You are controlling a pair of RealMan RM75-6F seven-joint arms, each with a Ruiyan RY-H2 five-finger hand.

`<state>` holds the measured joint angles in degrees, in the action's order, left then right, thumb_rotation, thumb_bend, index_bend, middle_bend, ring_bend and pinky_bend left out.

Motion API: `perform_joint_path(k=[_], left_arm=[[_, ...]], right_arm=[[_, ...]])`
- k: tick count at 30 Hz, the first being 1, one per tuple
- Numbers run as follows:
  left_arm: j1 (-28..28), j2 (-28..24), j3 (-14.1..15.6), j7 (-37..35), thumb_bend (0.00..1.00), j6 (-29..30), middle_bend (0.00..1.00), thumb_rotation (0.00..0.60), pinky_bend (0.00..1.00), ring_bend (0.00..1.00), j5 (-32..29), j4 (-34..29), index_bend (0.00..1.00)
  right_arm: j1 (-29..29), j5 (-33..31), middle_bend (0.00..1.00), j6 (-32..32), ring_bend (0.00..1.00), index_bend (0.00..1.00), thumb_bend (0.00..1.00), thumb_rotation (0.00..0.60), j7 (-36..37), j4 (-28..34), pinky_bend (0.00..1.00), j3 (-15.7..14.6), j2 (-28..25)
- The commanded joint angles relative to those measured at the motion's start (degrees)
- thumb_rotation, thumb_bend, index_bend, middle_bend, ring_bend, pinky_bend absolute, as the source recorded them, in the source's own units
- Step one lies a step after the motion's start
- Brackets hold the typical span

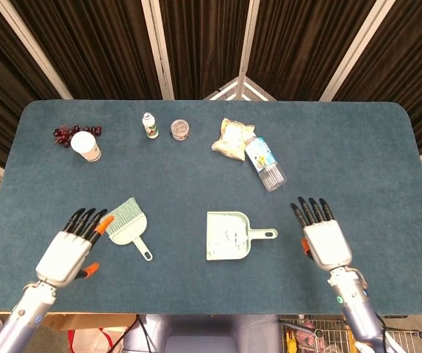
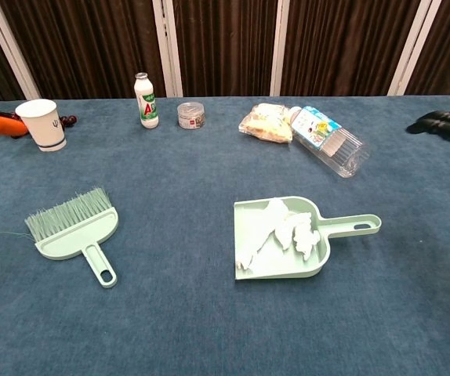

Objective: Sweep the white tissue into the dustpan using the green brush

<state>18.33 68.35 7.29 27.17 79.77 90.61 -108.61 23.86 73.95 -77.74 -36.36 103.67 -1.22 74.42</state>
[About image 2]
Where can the mint green hand broom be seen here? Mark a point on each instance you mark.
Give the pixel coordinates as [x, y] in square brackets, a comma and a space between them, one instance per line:
[80, 235]

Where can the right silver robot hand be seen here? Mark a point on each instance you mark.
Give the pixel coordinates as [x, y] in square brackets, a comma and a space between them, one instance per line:
[444, 123]

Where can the clear ribbed plastic bottle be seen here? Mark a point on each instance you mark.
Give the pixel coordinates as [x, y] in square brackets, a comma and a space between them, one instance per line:
[327, 137]

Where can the long twisted white tissue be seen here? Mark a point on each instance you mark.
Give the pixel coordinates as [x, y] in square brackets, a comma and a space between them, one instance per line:
[278, 227]

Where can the short white tissue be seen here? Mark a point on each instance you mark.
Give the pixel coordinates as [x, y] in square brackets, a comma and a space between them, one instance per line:
[303, 239]

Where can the bagged bread snack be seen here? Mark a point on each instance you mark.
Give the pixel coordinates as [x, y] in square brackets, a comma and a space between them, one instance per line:
[264, 123]

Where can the white green-labelled drink bottle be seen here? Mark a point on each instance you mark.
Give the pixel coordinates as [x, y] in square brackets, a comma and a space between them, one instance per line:
[146, 105]

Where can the dark red grape bunch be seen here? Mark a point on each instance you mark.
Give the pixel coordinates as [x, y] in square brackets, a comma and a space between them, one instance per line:
[68, 119]

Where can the white paper cup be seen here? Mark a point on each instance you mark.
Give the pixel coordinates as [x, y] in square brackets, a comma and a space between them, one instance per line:
[44, 125]

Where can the mint green dustpan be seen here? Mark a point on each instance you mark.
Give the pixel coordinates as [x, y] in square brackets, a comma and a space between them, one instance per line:
[272, 266]

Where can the white partition post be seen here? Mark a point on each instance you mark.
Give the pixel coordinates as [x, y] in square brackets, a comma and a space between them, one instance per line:
[414, 47]
[168, 47]
[280, 47]
[9, 47]

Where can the small clear round container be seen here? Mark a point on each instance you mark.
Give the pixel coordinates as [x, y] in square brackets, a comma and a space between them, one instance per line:
[191, 115]

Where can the blue felt table cover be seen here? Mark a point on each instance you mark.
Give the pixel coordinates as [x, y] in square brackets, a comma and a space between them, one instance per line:
[225, 333]

